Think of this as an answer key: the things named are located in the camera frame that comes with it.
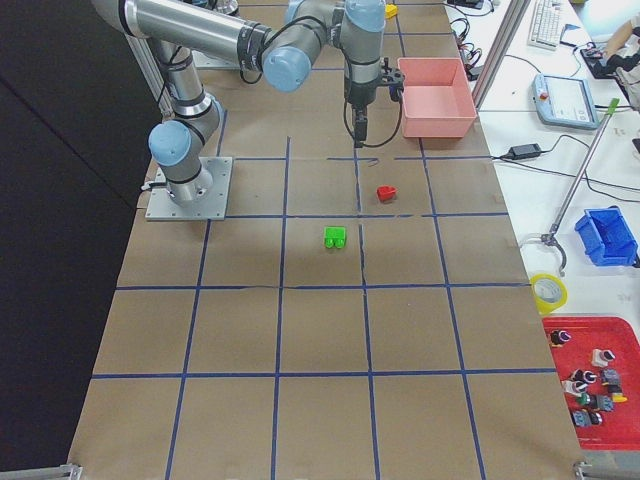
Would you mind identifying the black wrist camera, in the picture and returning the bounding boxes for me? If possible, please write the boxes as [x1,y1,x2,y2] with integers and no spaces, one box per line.
[379,57,405,102]

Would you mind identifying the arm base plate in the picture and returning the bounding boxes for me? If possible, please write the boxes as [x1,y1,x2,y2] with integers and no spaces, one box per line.
[145,157,234,221]

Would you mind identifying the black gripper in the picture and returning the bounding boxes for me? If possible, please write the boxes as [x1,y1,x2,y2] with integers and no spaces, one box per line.
[345,79,376,141]

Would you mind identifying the teach pendant tablet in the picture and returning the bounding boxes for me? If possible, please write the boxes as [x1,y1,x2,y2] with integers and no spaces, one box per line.
[532,74,599,130]

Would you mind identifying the red toy block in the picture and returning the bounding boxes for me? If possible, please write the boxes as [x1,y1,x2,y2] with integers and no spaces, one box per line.
[376,185,397,203]

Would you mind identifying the white keyboard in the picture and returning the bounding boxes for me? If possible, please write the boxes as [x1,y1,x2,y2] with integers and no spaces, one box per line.
[527,0,562,50]

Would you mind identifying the pink plastic box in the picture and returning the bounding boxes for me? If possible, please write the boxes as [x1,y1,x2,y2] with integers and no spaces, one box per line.
[397,57,476,139]

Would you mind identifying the reacher grabber tool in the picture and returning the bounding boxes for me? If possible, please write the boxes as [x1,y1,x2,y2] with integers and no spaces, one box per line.
[519,97,621,278]

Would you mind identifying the blue storage bin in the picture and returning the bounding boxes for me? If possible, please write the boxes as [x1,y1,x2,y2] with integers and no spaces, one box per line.
[574,206,639,268]

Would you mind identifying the yellow tape roll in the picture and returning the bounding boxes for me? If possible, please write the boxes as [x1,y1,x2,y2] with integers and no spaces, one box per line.
[530,273,568,315]

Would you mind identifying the aluminium frame post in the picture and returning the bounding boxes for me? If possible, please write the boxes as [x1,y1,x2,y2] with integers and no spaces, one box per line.
[472,0,530,110]

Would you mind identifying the black power adapter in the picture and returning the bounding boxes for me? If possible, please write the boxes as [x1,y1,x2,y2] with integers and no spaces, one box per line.
[506,143,543,161]

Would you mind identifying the green toy block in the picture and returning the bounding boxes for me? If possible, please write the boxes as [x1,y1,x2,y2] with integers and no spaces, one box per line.
[323,226,347,249]

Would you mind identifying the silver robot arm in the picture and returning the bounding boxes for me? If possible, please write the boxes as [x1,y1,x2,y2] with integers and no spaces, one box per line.
[93,1,386,205]

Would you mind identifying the yellow toy block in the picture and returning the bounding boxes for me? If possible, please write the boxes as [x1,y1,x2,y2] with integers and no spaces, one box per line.
[385,3,398,20]

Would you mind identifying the red tray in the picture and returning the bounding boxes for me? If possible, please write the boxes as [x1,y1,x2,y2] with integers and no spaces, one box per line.
[543,316,639,450]

